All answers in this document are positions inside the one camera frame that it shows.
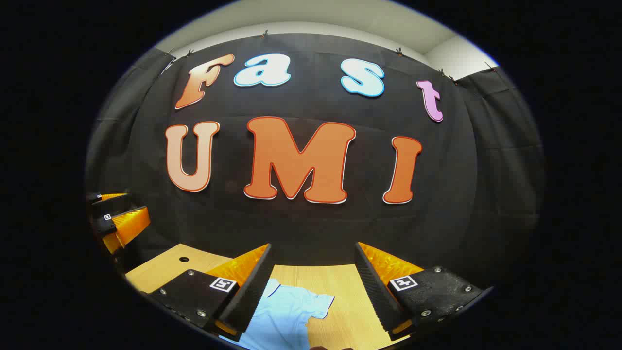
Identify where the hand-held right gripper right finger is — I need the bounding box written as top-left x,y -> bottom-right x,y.
354,242 -> 487,341

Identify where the light blue T-shirt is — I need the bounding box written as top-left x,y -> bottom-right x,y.
219,278 -> 336,350

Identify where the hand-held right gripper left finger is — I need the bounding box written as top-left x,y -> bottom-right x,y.
146,243 -> 273,341

